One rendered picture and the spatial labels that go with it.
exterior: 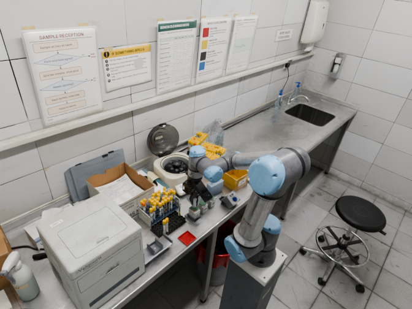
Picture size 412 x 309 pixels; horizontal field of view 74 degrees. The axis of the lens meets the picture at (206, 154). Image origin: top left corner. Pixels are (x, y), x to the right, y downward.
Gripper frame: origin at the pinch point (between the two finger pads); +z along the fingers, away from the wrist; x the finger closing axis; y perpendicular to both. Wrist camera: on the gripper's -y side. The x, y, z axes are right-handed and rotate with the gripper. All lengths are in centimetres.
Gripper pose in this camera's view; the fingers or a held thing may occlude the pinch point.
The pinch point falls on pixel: (195, 206)
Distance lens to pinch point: 145.8
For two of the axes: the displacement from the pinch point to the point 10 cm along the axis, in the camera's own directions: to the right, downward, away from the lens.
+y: -7.3, -4.3, 5.3
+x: -6.8, 3.6, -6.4
